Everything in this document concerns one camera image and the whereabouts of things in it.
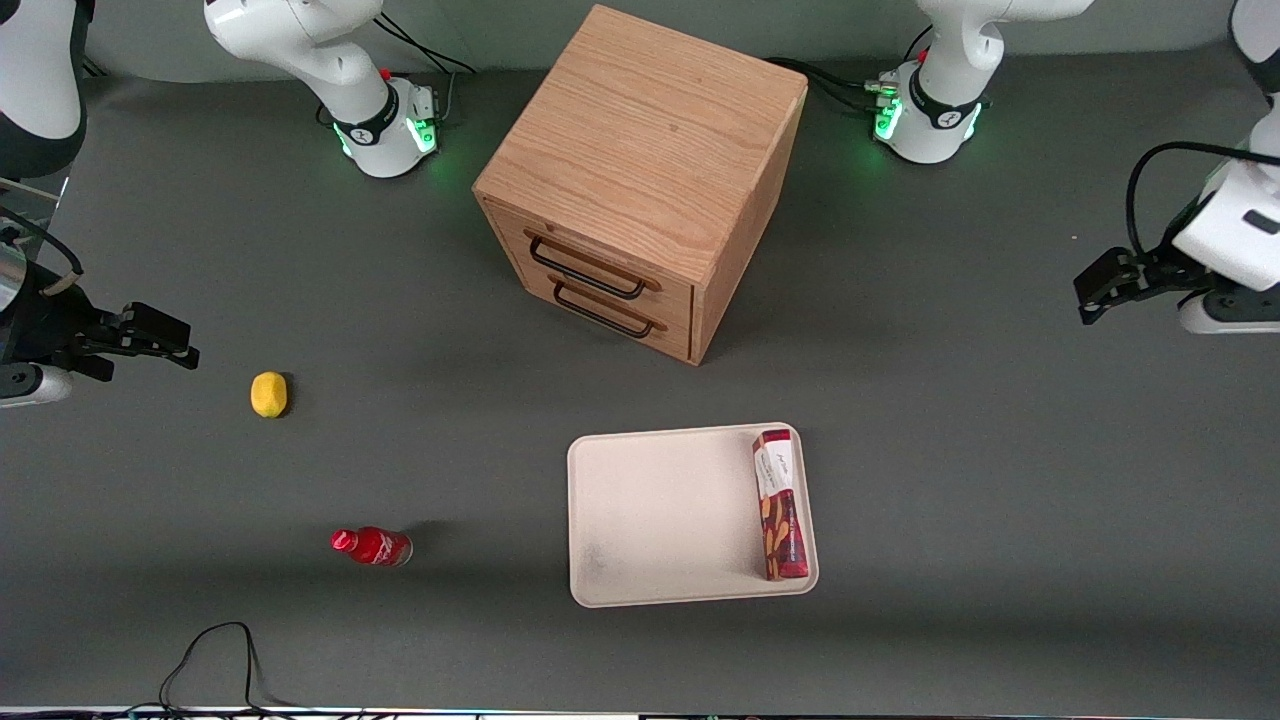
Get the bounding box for white plastic tray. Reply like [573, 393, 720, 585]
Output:
[566, 422, 820, 609]

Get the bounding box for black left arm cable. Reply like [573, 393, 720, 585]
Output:
[1124, 141, 1280, 263]

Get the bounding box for right wrist camera housing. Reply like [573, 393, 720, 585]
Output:
[0, 365, 74, 408]

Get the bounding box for black left arm base cables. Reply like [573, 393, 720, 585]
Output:
[765, 57, 893, 115]

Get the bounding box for red cookie box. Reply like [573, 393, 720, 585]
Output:
[752, 428, 812, 583]

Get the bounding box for thin black looped table cable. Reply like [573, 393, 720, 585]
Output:
[158, 621, 293, 717]

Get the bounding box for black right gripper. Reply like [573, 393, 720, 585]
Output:
[0, 268, 199, 383]

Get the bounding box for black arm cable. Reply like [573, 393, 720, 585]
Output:
[0, 205, 86, 296]
[1124, 141, 1280, 263]

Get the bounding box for wooden drawer front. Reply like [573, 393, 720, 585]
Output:
[520, 268, 695, 363]
[484, 200, 697, 313]

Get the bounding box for black metal drawer handle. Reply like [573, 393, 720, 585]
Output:
[528, 235, 649, 301]
[552, 280, 656, 339]

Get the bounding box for wooden drawer cabinet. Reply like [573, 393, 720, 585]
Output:
[472, 4, 809, 367]

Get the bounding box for left wrist camera housing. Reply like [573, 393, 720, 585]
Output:
[1178, 290, 1280, 336]

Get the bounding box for red soda bottle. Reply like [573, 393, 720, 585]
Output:
[330, 526, 414, 568]

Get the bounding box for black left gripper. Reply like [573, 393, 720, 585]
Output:
[1076, 195, 1216, 326]

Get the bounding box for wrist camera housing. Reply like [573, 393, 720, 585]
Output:
[1178, 290, 1280, 336]
[0, 365, 74, 408]

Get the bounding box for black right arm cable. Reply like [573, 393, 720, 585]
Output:
[0, 205, 86, 296]

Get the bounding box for black right arm base cables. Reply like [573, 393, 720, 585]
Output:
[375, 14, 477, 77]

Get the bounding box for black arm base cables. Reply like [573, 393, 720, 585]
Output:
[375, 14, 477, 77]
[765, 57, 893, 115]

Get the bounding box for yellow lemon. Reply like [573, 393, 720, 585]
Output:
[250, 371, 289, 419]

